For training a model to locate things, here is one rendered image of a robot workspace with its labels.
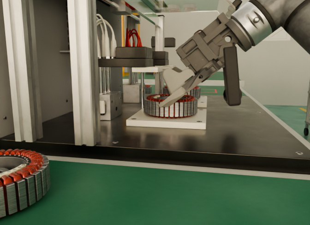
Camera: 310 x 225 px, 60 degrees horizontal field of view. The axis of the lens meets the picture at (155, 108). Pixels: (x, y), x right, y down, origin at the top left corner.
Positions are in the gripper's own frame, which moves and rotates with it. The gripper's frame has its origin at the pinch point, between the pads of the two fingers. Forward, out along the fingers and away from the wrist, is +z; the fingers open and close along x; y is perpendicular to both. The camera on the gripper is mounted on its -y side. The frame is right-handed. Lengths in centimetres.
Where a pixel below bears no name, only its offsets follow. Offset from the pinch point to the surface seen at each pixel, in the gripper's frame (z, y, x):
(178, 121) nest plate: -1.3, -3.7, 6.9
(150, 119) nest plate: 2.9, -0.3, 6.3
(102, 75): 6.5, 12.9, 2.2
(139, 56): -2.4, 10.9, 3.1
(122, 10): -2.7, 26.8, -18.0
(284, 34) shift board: -159, -50, -532
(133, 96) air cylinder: 10.8, 7.3, -20.6
